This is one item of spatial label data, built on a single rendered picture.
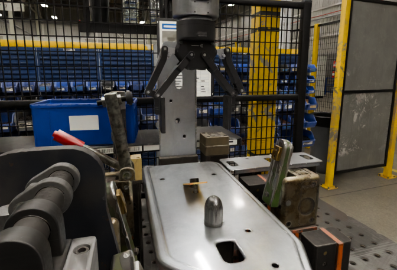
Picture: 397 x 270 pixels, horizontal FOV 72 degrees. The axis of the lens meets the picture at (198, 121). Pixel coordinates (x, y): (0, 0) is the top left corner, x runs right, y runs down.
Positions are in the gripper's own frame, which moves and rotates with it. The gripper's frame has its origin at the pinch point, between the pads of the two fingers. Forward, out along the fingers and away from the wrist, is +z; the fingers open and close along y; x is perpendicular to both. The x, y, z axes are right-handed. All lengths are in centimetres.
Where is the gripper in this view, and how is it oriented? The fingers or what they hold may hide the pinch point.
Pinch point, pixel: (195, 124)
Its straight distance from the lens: 56.6
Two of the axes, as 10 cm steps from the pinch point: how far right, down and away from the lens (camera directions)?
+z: 0.0, 9.8, 1.8
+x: -2.5, -1.7, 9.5
